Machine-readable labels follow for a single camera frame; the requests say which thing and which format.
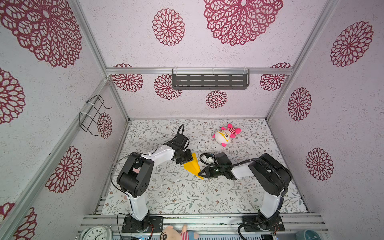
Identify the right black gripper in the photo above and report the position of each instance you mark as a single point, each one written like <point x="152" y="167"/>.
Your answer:
<point x="208" y="172"/>

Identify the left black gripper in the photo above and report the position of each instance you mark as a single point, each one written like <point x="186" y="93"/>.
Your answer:
<point x="189" y="157"/>

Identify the yellow square paper sheet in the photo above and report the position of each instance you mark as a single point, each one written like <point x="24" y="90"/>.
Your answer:
<point x="193" y="166"/>

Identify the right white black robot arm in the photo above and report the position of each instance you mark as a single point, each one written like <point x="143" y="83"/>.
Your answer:
<point x="271" y="175"/>

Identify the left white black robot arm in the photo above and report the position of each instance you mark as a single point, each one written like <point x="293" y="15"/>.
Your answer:
<point x="135" y="175"/>

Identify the pink white plush toy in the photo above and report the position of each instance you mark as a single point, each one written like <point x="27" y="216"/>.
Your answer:
<point x="225" y="135"/>

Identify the pig plush striped shirt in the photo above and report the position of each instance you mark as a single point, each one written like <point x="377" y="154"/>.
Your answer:
<point x="169" y="233"/>

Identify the white analog alarm clock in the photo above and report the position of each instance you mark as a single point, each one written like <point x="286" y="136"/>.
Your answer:
<point x="97" y="233"/>

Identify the teal round clock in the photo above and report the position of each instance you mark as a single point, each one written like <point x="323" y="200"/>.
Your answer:
<point x="308" y="235"/>

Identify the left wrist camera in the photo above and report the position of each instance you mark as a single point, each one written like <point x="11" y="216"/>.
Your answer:
<point x="179" y="142"/>

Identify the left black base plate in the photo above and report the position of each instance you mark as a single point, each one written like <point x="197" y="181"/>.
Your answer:
<point x="149" y="224"/>

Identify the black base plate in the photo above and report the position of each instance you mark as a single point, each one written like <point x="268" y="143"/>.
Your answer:
<point x="149" y="224"/>
<point x="260" y="224"/>

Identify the dark grey wall shelf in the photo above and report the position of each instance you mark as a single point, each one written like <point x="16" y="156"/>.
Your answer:
<point x="210" y="81"/>

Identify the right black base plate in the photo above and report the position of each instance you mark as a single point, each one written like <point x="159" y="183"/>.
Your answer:
<point x="260" y="224"/>

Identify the black wire wall rack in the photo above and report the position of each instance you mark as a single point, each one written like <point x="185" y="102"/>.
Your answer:
<point x="96" y="121"/>

